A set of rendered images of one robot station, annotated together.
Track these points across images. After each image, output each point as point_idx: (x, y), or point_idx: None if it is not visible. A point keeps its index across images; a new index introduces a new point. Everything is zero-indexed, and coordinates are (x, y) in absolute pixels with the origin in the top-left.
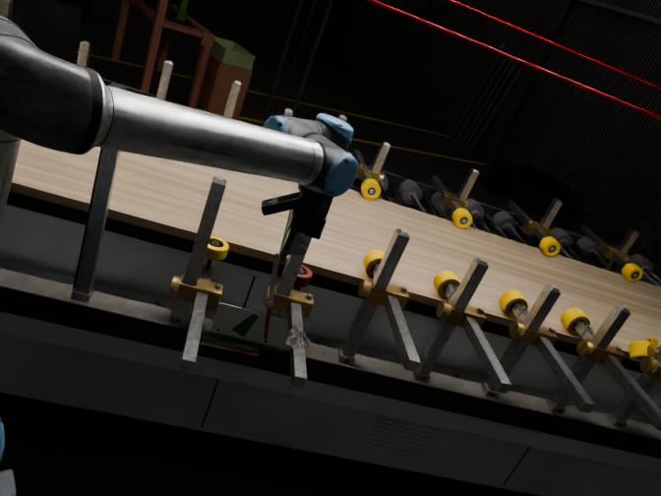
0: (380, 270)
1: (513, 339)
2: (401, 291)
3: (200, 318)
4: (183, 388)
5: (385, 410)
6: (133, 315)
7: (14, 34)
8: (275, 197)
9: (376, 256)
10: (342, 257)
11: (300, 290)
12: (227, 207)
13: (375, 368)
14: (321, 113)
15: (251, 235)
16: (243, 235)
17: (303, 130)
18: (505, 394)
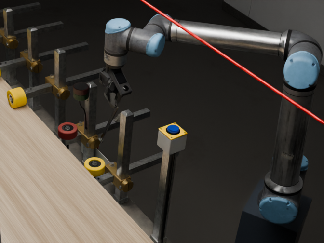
0: (63, 77)
1: (9, 49)
2: (54, 76)
3: (144, 159)
4: None
5: None
6: (143, 214)
7: (307, 42)
8: (119, 86)
9: (21, 92)
10: (11, 121)
11: None
12: (25, 186)
13: (52, 123)
14: (123, 26)
15: (53, 159)
16: (60, 162)
17: (157, 28)
18: (4, 77)
